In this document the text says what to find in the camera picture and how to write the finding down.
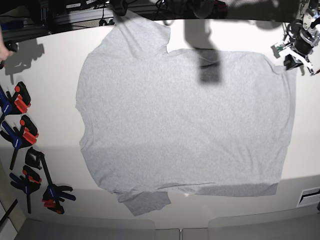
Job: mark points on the top blue orange bar clamp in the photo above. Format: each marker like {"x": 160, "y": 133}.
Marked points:
{"x": 15, "y": 104}

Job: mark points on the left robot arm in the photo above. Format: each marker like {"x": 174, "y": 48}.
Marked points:
{"x": 309, "y": 18}

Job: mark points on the white label with black mark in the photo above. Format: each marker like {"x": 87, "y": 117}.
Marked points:
{"x": 308, "y": 197}

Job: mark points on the grey T-shirt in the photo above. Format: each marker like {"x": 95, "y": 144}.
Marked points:
{"x": 193, "y": 121}

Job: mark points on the black strip at table corner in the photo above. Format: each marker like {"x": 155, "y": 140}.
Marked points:
{"x": 8, "y": 212}

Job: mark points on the long black bar clamp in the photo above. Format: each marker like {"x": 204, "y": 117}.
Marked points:
{"x": 54, "y": 194}

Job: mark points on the person's hand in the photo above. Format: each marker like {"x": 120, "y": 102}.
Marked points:
{"x": 4, "y": 52}

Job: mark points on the blue orange bar clamp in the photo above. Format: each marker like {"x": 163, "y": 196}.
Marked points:
{"x": 29, "y": 183}
{"x": 15, "y": 104}
{"x": 21, "y": 138}

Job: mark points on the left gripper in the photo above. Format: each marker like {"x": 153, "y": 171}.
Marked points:
{"x": 304, "y": 42}

